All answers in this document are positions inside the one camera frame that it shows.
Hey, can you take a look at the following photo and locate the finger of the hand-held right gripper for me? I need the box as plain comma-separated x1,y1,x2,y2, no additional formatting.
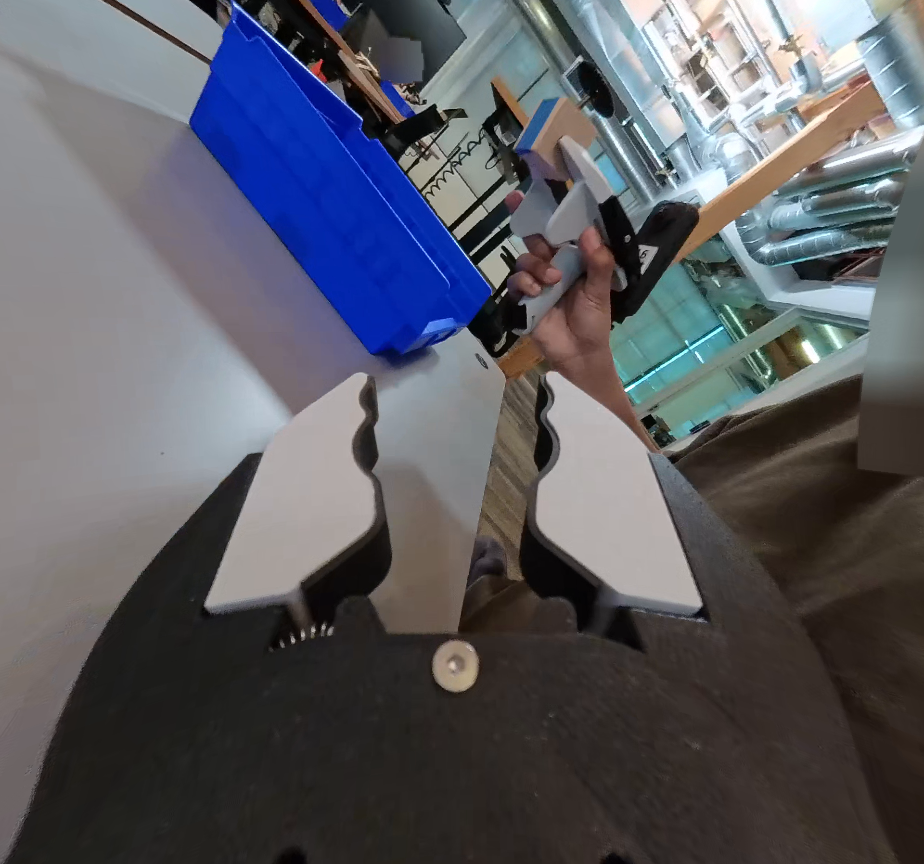
511,160,603,245
556,136,609,209

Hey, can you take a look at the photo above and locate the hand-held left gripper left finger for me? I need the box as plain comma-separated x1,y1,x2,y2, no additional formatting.
204,373,393,628

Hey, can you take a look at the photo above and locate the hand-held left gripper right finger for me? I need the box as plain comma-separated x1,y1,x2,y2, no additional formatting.
520,373,705,632

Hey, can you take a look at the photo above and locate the wooden cube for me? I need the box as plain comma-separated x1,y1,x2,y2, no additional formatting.
514,97,599,165

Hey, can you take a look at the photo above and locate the blue plastic bin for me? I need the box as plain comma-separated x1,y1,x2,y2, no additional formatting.
189,1,493,358

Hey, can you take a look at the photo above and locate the person's right forearm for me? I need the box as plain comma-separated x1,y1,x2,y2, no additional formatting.
549,362,661,455

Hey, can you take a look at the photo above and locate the person's right hand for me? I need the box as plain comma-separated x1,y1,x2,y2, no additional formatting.
505,190,617,375

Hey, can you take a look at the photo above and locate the wooden top table black base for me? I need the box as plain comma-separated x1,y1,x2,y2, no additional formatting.
476,76,535,186

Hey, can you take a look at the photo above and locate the person's dark clothing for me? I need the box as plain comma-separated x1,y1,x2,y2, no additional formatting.
462,373,924,864

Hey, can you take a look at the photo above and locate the silver elbow air duct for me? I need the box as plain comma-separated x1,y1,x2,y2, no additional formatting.
747,218,896,269

